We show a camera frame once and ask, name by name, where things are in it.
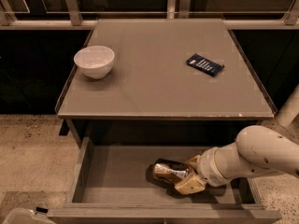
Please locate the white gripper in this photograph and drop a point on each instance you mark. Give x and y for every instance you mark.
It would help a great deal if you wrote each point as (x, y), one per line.
(207, 168)

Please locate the orange soda can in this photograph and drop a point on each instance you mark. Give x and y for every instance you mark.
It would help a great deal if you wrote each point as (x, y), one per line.
(170, 171)

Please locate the white robot base corner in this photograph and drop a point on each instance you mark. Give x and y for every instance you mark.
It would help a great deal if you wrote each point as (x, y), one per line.
(26, 216)

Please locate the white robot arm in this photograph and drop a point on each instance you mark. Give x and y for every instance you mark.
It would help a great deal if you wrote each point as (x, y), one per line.
(256, 151)

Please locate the open grey top drawer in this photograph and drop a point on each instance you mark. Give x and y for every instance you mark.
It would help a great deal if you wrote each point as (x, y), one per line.
(113, 184)

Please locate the grey cabinet with top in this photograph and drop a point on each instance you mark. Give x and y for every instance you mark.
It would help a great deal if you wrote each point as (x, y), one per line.
(151, 80)

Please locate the dark blue snack packet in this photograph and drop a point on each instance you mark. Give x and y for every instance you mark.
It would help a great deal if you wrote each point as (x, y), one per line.
(204, 65)

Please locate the white ceramic bowl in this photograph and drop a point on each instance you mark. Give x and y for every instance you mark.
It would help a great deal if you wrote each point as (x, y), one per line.
(95, 61)

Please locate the metal window railing frame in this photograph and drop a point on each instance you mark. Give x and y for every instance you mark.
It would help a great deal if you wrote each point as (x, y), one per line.
(86, 10)

